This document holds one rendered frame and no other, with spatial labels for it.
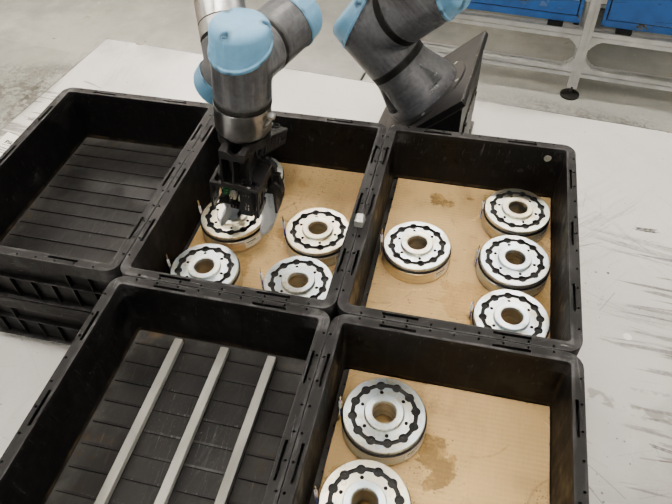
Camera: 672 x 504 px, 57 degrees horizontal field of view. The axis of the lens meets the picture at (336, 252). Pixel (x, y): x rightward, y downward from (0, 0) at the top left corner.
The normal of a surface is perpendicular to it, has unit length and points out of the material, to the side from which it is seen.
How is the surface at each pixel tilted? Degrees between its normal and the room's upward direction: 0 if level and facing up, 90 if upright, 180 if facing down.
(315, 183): 0
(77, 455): 0
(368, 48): 95
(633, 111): 0
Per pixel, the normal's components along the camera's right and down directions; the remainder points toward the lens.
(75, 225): -0.03, -0.68
